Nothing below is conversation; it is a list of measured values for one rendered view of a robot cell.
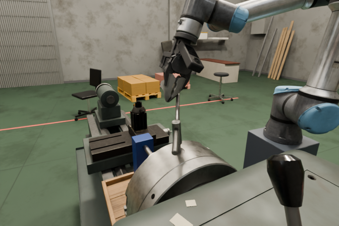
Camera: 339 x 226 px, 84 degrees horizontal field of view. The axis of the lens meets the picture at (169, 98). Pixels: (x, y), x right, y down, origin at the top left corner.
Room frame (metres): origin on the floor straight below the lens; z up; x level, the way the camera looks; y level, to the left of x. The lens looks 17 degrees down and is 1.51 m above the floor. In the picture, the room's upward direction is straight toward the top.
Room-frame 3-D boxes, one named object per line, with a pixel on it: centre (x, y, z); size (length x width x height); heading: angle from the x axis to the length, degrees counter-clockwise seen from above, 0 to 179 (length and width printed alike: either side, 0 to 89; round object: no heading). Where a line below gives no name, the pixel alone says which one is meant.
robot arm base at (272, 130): (0.76, -0.50, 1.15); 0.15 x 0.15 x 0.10
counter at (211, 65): (7.92, -1.93, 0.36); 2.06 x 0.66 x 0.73; 22
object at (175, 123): (0.43, -0.02, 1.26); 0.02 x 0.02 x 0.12
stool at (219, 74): (4.83, -1.30, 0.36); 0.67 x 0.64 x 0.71; 21
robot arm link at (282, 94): (0.76, -0.50, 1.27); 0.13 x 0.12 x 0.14; 179
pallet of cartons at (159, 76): (6.37, -0.07, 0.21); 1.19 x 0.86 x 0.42; 25
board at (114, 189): (0.65, 0.08, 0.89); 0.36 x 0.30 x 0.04; 117
